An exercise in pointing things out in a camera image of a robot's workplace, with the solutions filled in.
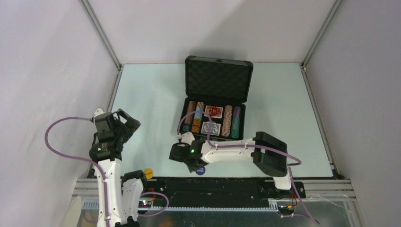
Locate blue small blind button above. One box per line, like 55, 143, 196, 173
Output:
195, 167, 206, 176

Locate yellow big blind button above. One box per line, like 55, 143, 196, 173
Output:
143, 168, 154, 180

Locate black poker case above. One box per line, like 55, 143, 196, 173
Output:
178, 55, 253, 141

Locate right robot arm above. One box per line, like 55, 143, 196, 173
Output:
169, 131, 294, 198

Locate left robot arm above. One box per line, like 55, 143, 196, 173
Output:
89, 108, 149, 227

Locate red dice set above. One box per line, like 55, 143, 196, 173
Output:
205, 105, 224, 119

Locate blue orange chip stack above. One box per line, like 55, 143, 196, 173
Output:
191, 102, 205, 133

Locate blue playing card deck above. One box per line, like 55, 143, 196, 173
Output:
201, 122, 221, 136

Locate pink brown chip stack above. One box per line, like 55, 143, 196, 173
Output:
221, 105, 233, 137

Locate purple green chip stack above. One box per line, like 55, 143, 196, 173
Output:
231, 106, 241, 138

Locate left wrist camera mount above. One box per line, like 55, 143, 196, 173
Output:
91, 107, 105, 123

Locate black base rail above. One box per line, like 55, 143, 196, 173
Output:
144, 177, 306, 209

